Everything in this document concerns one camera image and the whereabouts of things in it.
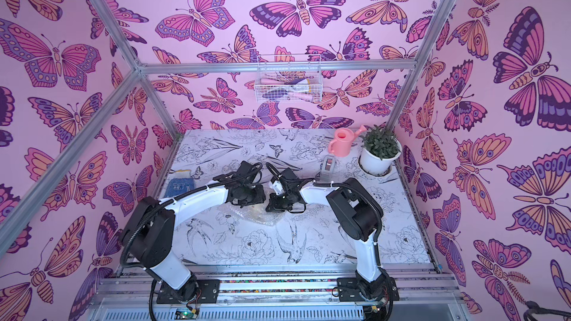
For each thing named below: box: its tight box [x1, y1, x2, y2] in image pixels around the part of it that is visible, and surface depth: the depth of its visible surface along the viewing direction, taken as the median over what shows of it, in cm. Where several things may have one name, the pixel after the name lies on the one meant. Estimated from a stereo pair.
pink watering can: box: [327, 124, 367, 158], surface depth 108 cm
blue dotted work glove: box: [163, 177, 195, 200], surface depth 102 cm
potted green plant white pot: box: [359, 124, 403, 177], surface depth 96 cm
